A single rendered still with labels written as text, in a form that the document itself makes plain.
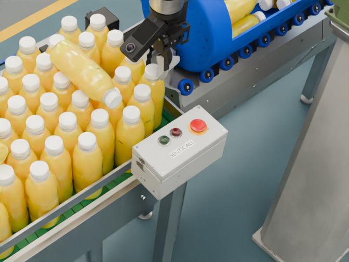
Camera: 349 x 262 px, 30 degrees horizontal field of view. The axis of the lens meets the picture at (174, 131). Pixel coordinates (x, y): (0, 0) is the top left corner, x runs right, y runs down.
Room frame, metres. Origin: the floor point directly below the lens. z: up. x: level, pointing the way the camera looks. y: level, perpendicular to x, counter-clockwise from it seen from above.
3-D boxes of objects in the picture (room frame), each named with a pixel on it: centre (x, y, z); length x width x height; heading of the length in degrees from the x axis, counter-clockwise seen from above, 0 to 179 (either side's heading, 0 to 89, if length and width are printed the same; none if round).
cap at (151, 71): (1.07, 0.07, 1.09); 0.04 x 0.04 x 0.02
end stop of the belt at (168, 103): (1.16, 0.11, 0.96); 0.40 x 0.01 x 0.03; 48
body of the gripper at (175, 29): (1.09, 0.05, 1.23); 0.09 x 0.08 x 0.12; 138
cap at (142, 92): (1.00, 0.09, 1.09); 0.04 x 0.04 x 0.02
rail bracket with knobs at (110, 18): (1.32, 0.24, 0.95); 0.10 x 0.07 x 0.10; 48
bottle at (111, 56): (1.17, 0.18, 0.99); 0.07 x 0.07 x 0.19
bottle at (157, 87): (1.07, 0.07, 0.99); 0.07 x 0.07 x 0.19
